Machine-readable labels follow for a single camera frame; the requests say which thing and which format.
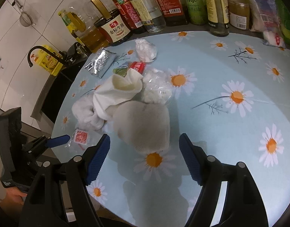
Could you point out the clear bottle yellow label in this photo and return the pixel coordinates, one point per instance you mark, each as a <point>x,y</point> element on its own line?
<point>156,16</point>

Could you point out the white tissue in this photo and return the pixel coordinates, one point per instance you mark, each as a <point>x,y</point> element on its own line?
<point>116,92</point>

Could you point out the black wall hook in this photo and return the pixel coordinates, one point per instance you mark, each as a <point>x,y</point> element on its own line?
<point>16,4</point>

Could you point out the small yellow oil bottle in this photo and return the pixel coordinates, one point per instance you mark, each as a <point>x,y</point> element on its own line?
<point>66,21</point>

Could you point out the green plastic bag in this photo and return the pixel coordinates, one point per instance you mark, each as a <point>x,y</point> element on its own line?
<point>288,21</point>

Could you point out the fluffy white cloth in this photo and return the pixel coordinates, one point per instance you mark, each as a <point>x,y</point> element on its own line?
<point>84,113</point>

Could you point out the glass bottle pale yellow label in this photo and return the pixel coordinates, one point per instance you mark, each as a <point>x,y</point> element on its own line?
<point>216,7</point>

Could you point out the person's left hand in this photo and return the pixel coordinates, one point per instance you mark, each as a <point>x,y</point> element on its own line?
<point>14,195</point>

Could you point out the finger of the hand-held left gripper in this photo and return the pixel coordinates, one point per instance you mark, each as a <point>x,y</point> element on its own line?
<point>58,140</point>

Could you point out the large grey paper towel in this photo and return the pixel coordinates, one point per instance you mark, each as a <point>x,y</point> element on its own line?
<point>142,125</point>

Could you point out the blue daisy print tablecloth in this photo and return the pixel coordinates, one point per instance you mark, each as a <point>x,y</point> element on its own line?
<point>230,134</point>

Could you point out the large clear cooking oil bottle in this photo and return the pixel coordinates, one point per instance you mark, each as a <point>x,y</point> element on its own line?
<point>88,35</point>

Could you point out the metal strainer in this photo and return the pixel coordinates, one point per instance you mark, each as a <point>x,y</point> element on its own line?
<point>25,19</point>

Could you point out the red green snack wrapper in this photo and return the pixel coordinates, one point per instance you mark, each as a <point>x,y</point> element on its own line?
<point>136,66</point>

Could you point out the dark soy sauce jug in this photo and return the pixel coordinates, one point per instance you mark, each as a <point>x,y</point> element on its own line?
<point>114,32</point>

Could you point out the white crumpled plastic wrap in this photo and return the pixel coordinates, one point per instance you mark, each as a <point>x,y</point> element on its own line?
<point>146,49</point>

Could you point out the green label bottle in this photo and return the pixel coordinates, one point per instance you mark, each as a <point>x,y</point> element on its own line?
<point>194,2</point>

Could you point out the dark sink basin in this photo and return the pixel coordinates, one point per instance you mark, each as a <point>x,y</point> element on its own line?
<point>52,92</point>

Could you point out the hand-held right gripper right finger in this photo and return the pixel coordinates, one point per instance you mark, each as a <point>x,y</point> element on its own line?
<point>187,156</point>

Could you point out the black sink fixture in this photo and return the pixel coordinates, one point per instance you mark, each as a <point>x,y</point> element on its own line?
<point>73,50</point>

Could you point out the silver foil packet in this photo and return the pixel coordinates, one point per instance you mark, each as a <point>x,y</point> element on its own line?
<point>101,62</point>

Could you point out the dark bottle red black label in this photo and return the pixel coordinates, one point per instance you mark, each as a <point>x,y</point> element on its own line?
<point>168,0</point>

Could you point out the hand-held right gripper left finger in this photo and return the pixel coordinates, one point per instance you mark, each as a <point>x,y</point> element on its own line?
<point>97,158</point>

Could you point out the small glass jar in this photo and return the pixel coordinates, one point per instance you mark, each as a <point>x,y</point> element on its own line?
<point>238,14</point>

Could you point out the black faucet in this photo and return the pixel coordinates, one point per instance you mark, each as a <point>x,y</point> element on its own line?
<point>40,48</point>

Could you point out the small red white sachet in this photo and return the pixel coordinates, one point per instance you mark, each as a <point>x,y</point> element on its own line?
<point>80,137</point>

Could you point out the clear plastic bag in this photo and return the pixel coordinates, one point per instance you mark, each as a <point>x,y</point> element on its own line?
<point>156,87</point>

